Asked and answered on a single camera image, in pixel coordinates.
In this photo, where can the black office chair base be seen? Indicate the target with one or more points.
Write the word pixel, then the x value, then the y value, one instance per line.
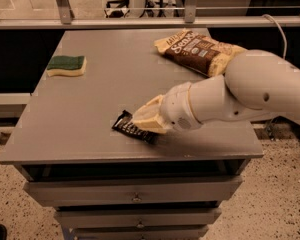
pixel 116 8

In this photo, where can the metal guard rail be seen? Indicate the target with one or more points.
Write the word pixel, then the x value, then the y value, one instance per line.
pixel 89 14

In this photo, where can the brown and yellow chip bag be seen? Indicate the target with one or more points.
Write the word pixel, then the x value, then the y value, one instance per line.
pixel 198 52

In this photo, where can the grey drawer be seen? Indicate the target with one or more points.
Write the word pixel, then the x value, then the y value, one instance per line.
pixel 138 218
pixel 133 191
pixel 193 232

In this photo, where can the black rxbar chocolate wrapper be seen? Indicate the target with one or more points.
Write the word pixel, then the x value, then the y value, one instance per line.
pixel 124 125

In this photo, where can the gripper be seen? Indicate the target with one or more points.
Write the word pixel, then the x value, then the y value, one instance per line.
pixel 176 106

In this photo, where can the grey middle drawer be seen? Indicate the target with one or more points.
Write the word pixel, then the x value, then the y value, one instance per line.
pixel 138 218

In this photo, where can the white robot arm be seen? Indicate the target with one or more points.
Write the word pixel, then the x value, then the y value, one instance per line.
pixel 257 85

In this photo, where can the grey top drawer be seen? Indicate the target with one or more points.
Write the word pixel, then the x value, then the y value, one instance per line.
pixel 133 191

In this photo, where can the green and yellow sponge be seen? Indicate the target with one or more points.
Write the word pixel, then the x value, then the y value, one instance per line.
pixel 70 66

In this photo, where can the grey bottom drawer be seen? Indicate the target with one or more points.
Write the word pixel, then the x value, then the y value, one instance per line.
pixel 193 232

